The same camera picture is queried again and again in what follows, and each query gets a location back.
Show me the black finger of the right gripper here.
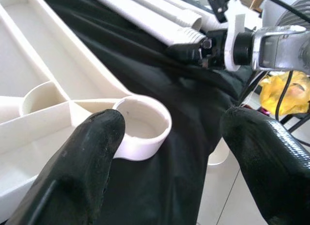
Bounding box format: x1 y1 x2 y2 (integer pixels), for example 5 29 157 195
167 43 203 64

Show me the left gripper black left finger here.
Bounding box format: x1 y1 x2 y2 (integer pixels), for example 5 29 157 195
7 108 126 225

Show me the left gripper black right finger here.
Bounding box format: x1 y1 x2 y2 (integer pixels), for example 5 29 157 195
221 106 310 225

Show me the white plastic table leg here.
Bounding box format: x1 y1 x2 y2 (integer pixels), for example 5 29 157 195
157 0 218 29
89 0 206 45
121 0 203 31

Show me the white plastic table top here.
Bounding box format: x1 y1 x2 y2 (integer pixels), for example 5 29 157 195
0 0 172 209

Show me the black metal stand leg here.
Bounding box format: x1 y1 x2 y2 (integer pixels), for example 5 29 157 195
278 112 310 147

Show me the white round stand base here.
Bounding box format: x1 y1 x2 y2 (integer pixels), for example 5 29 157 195
207 137 230 166

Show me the yellow plastic bag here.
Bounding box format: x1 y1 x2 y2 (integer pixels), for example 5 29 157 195
259 72 310 115

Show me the white fan head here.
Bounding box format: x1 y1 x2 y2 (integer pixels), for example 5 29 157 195
261 0 310 29

